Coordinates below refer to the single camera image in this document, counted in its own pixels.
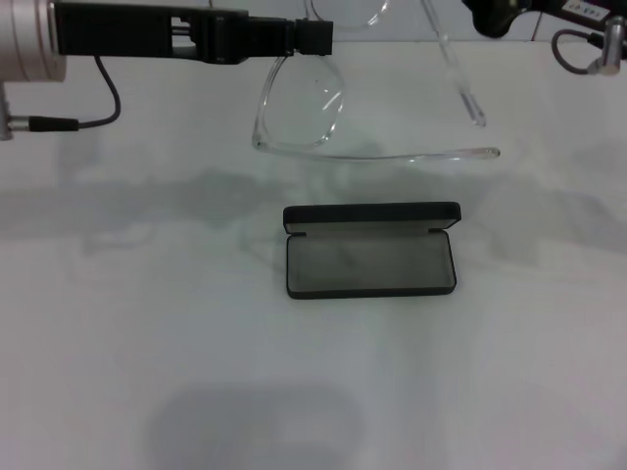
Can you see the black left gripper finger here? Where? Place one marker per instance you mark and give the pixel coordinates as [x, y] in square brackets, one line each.
[313, 36]

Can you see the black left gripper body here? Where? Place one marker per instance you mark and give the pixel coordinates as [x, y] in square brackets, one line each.
[122, 29]

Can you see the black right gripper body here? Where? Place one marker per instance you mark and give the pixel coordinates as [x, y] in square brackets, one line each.
[495, 17]

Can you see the clear white glasses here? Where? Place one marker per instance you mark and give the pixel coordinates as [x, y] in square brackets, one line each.
[294, 147]

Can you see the black glasses case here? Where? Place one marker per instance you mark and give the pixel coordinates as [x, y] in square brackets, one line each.
[367, 264]

